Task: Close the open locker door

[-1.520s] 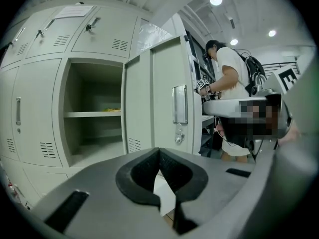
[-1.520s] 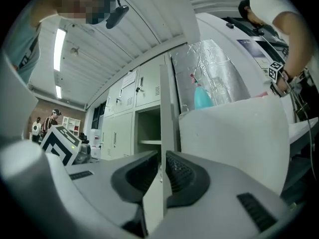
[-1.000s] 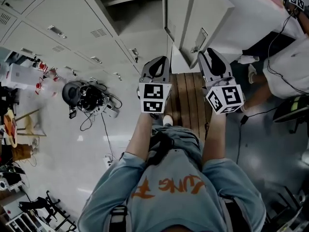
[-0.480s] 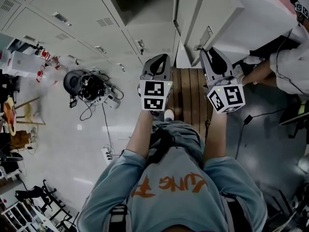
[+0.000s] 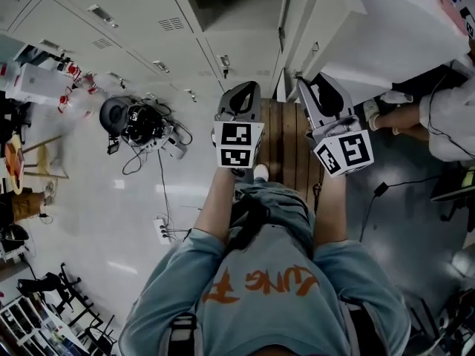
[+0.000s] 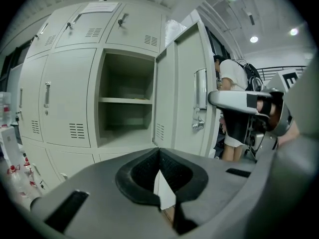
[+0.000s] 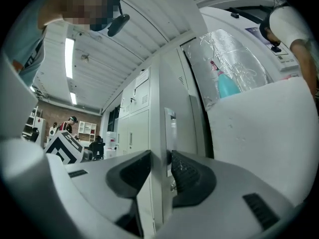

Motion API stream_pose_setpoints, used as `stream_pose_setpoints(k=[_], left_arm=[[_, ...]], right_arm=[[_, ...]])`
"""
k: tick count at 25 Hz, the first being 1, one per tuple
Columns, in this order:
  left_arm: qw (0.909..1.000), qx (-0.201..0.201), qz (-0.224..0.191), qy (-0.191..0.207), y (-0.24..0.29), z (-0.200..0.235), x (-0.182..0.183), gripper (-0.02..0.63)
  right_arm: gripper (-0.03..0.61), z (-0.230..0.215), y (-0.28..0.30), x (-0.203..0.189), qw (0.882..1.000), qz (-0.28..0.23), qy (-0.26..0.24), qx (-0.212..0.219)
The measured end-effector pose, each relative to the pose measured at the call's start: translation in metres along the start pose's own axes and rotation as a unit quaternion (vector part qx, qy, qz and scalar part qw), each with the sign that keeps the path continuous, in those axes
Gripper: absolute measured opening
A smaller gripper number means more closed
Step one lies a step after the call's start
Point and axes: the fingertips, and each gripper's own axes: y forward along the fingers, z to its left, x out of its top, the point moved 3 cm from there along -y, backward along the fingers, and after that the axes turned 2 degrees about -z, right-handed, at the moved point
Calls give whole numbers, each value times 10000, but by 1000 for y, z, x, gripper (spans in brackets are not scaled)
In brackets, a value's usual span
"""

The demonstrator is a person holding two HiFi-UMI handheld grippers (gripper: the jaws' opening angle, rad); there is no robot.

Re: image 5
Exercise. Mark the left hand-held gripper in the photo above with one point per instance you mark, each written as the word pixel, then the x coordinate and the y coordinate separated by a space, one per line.
pixel 237 143

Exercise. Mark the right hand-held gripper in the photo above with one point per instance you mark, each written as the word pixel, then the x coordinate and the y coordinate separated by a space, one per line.
pixel 345 147

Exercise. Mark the white locker cabinets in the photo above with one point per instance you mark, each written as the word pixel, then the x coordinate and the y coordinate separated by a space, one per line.
pixel 74 20

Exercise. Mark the person's left forearm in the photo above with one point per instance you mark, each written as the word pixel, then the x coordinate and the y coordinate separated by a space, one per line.
pixel 217 206

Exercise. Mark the person's right forearm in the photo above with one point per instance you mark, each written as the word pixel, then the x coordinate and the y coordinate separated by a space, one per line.
pixel 330 213

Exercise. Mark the person's white shoe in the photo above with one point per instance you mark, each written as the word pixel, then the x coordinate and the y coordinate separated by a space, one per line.
pixel 261 171

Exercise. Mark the white rectangular table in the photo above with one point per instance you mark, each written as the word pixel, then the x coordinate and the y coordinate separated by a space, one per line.
pixel 401 39

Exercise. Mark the person's denim trousers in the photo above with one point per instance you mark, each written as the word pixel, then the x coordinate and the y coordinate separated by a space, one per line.
pixel 285 198

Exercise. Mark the black round device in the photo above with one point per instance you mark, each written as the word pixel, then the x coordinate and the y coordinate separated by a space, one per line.
pixel 113 115

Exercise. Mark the white power strip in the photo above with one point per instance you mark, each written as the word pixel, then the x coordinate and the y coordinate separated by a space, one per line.
pixel 162 230

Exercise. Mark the pink item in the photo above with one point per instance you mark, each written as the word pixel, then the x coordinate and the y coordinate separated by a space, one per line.
pixel 451 9

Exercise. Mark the black chair with green seat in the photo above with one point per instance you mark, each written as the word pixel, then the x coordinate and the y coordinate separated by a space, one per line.
pixel 454 195

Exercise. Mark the large white cardboard box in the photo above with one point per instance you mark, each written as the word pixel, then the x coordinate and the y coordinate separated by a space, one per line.
pixel 41 84

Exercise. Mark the person's light blue shirt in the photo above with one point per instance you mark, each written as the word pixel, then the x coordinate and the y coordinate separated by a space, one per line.
pixel 267 302

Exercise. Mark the round wooden stool table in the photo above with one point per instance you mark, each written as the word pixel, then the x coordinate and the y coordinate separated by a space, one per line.
pixel 41 161

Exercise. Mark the orange box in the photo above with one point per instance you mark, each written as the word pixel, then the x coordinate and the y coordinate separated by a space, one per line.
pixel 14 158

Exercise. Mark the black office chair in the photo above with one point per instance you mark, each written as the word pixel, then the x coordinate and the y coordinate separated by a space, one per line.
pixel 67 291

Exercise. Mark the white shelf unit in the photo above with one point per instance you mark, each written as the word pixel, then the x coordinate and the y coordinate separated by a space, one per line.
pixel 26 328

